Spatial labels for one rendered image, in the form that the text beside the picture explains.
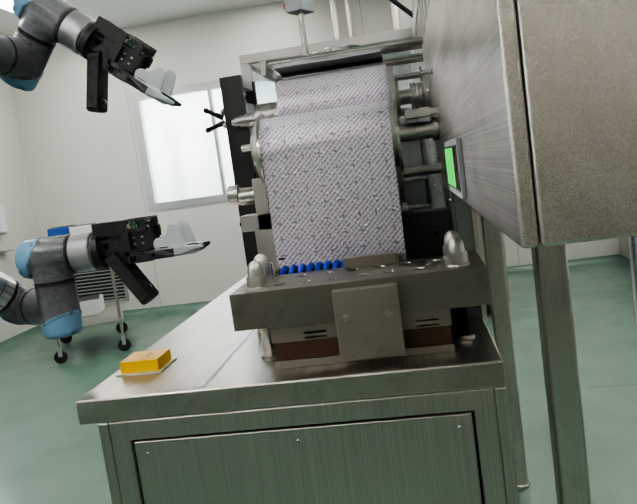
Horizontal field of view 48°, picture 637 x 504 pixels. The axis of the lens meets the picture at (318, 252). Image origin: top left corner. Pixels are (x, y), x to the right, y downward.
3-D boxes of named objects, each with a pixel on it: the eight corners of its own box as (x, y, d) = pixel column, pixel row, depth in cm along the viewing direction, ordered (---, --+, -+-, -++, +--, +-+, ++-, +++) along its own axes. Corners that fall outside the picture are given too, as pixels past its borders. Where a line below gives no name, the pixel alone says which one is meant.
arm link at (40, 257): (37, 279, 142) (29, 237, 141) (89, 273, 141) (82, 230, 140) (16, 286, 135) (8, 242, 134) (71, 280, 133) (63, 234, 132)
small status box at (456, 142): (449, 189, 106) (443, 142, 105) (453, 189, 106) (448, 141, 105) (461, 199, 81) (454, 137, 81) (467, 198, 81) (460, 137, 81)
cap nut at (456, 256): (445, 264, 113) (441, 236, 113) (468, 262, 113) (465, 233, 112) (446, 268, 110) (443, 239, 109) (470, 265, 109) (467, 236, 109)
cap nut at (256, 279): (249, 287, 118) (245, 260, 117) (270, 284, 117) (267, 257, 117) (244, 291, 114) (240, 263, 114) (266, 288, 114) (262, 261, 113)
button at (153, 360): (135, 364, 131) (133, 351, 131) (172, 360, 130) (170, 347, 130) (120, 375, 124) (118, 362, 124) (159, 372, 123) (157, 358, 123)
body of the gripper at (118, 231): (147, 217, 130) (84, 225, 131) (154, 264, 131) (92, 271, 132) (161, 214, 137) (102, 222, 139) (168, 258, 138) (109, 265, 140)
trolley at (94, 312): (61, 343, 631) (40, 229, 619) (128, 331, 646) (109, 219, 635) (54, 367, 544) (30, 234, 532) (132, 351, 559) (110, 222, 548)
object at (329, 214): (279, 277, 132) (265, 177, 130) (407, 262, 129) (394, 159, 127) (279, 277, 132) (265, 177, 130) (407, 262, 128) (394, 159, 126)
